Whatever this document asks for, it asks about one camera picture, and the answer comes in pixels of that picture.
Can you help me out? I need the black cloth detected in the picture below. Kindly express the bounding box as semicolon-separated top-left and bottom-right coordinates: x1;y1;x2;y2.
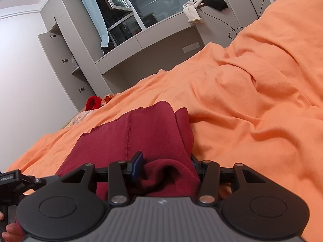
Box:
203;0;229;12

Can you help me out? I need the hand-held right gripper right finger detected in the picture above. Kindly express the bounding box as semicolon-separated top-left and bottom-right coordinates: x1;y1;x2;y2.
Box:
190;154;266;206

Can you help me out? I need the white cloth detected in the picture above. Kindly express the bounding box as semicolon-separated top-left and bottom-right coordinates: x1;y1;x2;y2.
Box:
183;0;215;25

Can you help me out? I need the grey built-in window desk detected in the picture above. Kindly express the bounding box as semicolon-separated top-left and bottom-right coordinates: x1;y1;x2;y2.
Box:
94;4;243;94

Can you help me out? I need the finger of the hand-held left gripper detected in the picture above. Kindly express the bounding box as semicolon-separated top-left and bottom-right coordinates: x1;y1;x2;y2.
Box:
21;176;61;190

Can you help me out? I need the pale blue curtain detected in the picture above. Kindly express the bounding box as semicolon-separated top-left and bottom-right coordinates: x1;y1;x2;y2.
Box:
76;0;111;50

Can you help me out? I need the open grey cabinet door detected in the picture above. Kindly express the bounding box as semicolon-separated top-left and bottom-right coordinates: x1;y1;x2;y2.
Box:
38;23;95;112

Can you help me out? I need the white wall socket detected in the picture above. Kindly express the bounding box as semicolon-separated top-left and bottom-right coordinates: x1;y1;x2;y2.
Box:
182;43;200;53

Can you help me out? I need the thin black cable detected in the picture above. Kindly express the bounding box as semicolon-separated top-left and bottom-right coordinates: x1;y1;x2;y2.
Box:
200;0;270;40

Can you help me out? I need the small dark object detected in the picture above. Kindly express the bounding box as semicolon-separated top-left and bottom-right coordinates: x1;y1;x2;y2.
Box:
100;40;116;55

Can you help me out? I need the person's left hand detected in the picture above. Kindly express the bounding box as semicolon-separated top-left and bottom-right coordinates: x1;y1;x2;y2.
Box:
0;212;25;242

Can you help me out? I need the tall grey wardrobe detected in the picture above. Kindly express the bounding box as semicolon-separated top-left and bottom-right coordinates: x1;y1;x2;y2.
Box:
222;0;274;29

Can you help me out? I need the bright red cloth item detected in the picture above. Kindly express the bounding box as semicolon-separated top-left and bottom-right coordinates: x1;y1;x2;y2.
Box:
85;96;103;111

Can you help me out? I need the large glass window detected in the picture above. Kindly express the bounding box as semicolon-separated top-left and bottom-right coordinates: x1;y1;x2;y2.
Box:
87;0;200;49

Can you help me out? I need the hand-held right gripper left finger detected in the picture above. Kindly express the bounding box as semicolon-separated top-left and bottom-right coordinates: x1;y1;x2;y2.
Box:
61;151;145;206

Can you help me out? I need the orange blanket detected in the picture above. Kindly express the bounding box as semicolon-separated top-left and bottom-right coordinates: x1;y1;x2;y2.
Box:
5;0;323;242

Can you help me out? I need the dark red garment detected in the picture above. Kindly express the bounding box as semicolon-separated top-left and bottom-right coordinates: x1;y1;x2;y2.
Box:
55;101;202;200

